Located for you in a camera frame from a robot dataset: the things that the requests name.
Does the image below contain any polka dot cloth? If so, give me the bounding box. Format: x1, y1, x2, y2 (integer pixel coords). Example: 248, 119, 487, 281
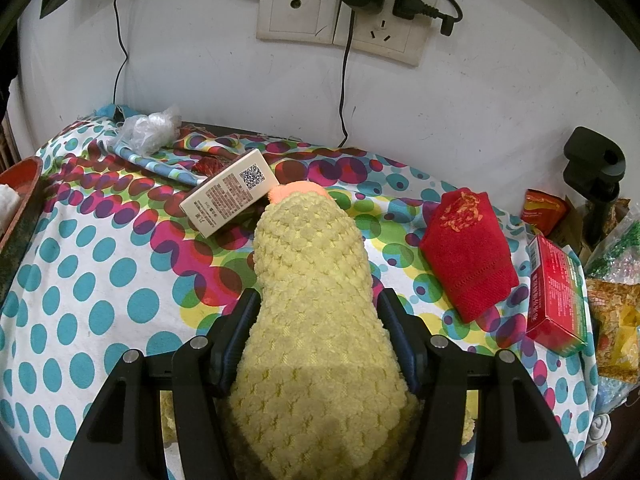
0, 115, 601, 480

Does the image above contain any beige wall plate round hole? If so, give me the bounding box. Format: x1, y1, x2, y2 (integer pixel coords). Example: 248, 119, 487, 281
256, 0, 341, 45

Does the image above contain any small white cloth bundle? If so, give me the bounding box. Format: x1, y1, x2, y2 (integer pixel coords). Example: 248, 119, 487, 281
587, 412, 613, 456

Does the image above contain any yellow snack packet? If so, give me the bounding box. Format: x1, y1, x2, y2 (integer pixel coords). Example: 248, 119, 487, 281
585, 277, 640, 386

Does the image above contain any round red tray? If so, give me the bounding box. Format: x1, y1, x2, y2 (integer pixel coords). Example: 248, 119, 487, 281
0, 156, 43, 306

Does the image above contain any black adapter output cable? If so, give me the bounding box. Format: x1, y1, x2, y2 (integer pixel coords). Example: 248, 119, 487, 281
338, 10, 357, 148

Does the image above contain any small red wrapper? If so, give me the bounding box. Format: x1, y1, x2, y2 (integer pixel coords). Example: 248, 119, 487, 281
195, 156, 237, 177

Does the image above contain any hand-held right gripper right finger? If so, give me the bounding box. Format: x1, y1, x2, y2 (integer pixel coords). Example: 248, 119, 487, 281
375, 287, 583, 480

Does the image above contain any black clamp stand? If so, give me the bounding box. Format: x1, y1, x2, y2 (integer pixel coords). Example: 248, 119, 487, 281
562, 126, 628, 248

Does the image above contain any red towel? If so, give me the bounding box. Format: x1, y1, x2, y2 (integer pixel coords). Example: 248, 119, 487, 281
419, 187, 520, 324

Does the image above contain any clear plastic bag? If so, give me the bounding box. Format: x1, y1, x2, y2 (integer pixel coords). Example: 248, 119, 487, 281
116, 105, 182, 155

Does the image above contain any red snack packet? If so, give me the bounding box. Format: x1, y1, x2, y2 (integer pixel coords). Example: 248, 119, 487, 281
521, 189, 571, 236

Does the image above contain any yellow plush duck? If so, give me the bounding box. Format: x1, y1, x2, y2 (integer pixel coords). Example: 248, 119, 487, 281
160, 181, 476, 480

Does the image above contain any black power plug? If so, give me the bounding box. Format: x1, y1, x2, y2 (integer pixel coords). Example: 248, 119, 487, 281
392, 0, 463, 37

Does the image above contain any thin black television cable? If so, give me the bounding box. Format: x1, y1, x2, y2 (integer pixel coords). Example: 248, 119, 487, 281
113, 0, 129, 108

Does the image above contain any beige wall power socket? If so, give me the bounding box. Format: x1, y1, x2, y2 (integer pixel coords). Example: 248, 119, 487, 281
332, 0, 433, 67

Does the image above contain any white box with printed label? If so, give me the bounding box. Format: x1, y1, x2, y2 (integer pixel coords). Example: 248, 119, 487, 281
179, 149, 279, 238

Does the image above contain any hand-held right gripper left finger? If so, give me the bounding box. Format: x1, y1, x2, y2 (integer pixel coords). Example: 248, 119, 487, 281
60, 290, 261, 480

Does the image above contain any red cardboard box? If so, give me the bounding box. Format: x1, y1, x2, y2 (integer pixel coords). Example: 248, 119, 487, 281
525, 234, 590, 358

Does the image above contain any blue plastic bag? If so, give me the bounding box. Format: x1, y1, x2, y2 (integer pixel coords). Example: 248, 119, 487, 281
592, 375, 638, 413

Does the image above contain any clear bag with green contents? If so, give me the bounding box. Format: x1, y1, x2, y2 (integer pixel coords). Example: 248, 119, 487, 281
582, 220, 640, 291

